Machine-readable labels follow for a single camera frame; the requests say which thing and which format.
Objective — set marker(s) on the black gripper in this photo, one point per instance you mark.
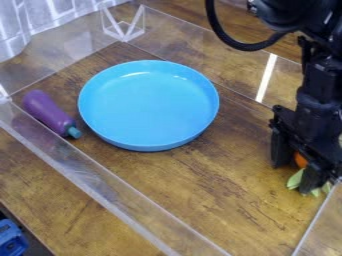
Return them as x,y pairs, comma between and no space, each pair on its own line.
309,130

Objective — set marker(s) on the orange toy carrot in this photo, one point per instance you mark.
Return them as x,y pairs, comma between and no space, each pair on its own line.
294,180

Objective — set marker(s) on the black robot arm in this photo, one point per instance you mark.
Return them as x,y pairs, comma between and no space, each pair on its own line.
317,18

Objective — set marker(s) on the clear acrylic back barrier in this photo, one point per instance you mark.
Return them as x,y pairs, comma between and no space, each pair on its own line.
265,76

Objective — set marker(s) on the clear acrylic barrier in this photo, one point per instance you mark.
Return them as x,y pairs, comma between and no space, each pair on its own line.
154,223
265,76

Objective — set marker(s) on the blue round plate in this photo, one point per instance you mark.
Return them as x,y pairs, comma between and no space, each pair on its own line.
149,105

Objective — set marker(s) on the clear acrylic front barrier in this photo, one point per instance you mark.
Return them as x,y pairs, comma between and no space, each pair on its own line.
154,223

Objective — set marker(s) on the purple toy eggplant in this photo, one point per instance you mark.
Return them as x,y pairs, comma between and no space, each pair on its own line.
42,107

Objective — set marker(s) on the blue object at corner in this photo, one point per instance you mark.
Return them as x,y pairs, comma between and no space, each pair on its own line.
14,243

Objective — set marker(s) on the white sheer curtain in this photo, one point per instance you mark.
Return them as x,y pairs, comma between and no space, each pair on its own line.
28,17

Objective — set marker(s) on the clear acrylic corner bracket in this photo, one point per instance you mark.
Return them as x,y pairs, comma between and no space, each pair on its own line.
121,30

